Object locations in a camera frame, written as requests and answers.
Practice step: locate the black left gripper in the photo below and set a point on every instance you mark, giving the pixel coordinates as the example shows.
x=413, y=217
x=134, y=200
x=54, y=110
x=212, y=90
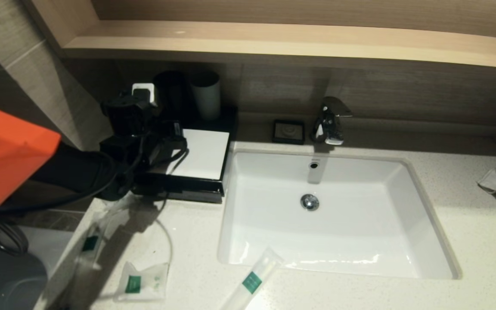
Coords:
x=164, y=140

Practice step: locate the black plastic cup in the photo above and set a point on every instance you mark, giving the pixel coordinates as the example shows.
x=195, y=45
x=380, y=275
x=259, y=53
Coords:
x=170, y=94

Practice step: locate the black glossy box drawer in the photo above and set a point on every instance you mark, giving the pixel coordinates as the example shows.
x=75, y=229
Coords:
x=187, y=195

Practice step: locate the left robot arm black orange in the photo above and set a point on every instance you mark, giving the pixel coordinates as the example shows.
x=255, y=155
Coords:
x=11, y=159

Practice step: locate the black tray with white liner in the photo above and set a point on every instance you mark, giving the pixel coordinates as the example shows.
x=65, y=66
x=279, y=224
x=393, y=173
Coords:
x=205, y=153

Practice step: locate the grey plastic cup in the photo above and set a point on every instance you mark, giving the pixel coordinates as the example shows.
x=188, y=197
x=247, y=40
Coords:
x=207, y=101

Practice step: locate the black square soap dish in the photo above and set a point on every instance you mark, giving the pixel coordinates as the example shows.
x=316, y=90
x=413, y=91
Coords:
x=289, y=131

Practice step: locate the long clear toothbrush packet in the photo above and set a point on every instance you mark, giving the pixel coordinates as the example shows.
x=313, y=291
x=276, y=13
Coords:
x=91, y=243

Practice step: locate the flat sachet with green label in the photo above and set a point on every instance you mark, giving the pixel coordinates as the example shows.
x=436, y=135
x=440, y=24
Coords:
x=142, y=282

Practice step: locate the chrome sink drain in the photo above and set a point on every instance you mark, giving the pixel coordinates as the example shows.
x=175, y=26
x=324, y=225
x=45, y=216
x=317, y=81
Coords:
x=309, y=202

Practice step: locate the clear tube packet green label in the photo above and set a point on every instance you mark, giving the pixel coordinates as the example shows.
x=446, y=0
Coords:
x=252, y=280

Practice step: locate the chrome sink faucet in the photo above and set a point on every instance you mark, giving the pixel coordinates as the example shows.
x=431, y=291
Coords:
x=330, y=125

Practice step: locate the white ceramic sink basin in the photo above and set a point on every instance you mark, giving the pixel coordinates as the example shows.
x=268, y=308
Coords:
x=360, y=224

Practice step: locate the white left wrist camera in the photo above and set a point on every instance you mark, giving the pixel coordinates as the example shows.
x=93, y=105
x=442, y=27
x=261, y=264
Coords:
x=155, y=90

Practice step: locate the light wooden wall shelf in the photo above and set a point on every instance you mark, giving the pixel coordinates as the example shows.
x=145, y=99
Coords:
x=274, y=43

